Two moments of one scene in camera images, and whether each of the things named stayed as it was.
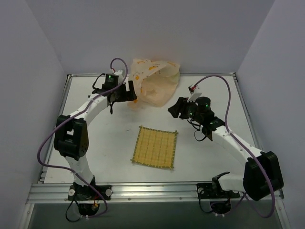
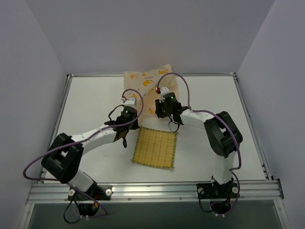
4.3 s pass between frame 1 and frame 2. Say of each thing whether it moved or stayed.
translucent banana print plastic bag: moved
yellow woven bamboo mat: stayed
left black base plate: stayed
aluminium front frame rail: stayed
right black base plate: stayed
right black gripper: moved
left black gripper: moved
